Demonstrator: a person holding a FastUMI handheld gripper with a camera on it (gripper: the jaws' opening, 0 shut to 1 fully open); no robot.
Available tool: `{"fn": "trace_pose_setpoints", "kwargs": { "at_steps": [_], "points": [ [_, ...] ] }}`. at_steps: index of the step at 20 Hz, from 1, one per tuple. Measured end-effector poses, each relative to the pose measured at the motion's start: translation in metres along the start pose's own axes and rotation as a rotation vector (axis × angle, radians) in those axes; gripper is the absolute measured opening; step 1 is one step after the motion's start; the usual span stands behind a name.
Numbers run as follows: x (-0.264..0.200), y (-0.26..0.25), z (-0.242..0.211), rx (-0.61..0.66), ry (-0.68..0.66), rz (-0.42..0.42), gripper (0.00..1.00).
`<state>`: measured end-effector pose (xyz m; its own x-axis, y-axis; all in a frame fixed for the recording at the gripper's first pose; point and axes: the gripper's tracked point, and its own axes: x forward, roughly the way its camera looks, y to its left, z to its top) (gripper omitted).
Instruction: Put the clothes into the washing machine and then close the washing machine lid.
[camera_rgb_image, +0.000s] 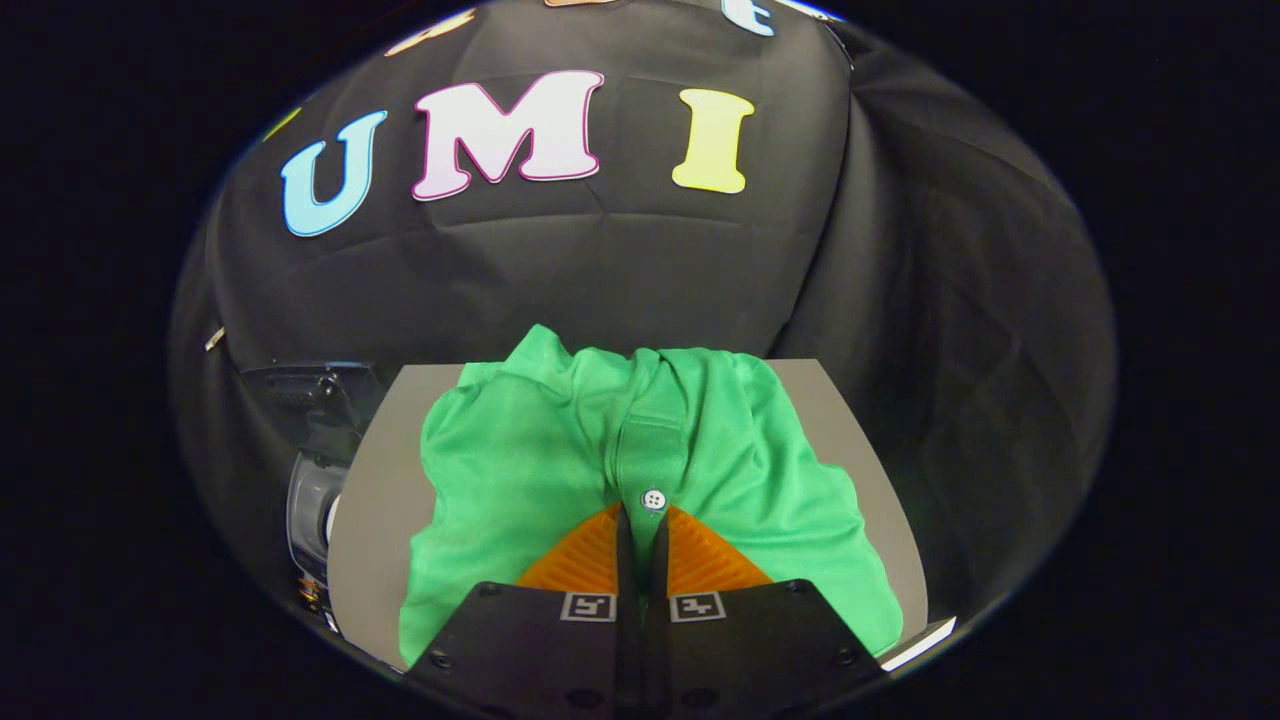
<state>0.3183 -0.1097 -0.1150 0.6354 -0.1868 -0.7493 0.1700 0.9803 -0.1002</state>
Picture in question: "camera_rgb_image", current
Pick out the black backdrop cloth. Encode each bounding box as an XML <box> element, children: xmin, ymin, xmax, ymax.
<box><xmin>168</xmin><ymin>0</ymin><xmax>1117</xmax><ymax>641</ymax></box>

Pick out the green polo shirt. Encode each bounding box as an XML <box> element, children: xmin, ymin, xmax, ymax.
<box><xmin>398</xmin><ymin>323</ymin><xmax>906</xmax><ymax>671</ymax></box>

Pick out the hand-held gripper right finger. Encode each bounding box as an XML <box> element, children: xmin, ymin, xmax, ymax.
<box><xmin>641</xmin><ymin>504</ymin><xmax>887</xmax><ymax>720</ymax></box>

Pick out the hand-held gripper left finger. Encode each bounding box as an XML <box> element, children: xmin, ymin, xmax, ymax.
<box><xmin>405</xmin><ymin>502</ymin><xmax>642</xmax><ymax>720</ymax></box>

